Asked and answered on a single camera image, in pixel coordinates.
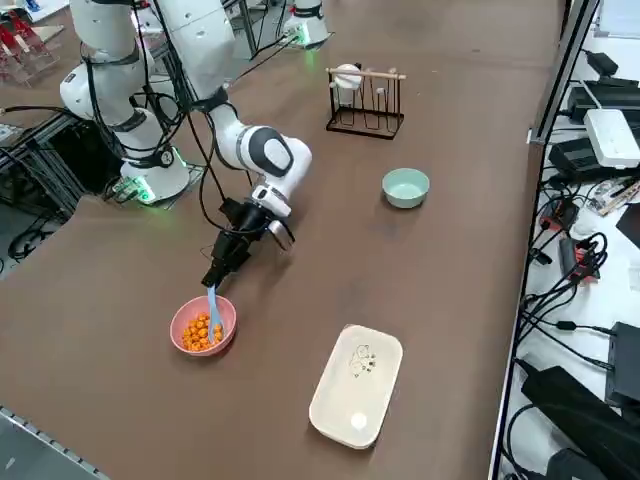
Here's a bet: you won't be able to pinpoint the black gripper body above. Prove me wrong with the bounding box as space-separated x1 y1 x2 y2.
212 197 272 272

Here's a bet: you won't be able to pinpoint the blue plastic spoon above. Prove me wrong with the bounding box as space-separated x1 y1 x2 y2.
206 280 225 347

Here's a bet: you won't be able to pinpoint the pink bowl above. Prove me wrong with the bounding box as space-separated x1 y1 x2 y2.
169 295 238 356

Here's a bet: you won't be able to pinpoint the orange popcorn heap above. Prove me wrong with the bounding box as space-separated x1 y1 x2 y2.
180 312 224 351

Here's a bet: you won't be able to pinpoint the green bowl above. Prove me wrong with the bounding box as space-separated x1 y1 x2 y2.
382 167 431 210

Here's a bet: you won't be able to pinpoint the cream rectangular dish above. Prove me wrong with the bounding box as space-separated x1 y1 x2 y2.
308 324 405 450

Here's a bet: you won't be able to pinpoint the white cup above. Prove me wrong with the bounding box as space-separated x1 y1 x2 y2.
332 63 364 106

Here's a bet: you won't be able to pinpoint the clear acrylic rack red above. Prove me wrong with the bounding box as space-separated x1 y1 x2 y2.
0 9 65 87

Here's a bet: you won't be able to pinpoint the red black small device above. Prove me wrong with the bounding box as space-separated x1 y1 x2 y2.
538 198 581 234

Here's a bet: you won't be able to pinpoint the black power brick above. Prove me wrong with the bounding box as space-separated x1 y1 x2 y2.
548 137 601 184

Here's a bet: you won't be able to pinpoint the packet of wooden sticks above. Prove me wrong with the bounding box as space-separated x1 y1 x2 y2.
592 177 640 217

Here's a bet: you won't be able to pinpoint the dark brown board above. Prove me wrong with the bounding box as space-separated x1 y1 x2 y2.
615 203 640 247

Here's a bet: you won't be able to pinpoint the black flat device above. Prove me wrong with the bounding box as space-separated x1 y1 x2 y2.
567 78 640 122

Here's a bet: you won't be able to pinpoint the black box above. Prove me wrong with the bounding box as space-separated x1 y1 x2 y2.
603 321 640 407

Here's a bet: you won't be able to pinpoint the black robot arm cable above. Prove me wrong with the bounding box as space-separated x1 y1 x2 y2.
79 0 231 236

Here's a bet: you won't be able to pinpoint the black metal frame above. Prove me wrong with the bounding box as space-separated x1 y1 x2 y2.
0 112 126 224

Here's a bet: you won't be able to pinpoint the black wire cup rack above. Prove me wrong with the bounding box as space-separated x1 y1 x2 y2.
325 66 408 142

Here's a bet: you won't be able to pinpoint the grey aluminium rail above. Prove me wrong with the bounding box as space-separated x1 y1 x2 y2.
0 403 109 480

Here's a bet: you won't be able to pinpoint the black cable inline block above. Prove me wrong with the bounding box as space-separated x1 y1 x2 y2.
519 294 619 336

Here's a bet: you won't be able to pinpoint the aluminium frame post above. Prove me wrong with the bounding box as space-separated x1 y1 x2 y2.
527 0 602 146

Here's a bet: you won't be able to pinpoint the white cable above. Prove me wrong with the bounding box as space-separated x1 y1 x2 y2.
579 79 606 111

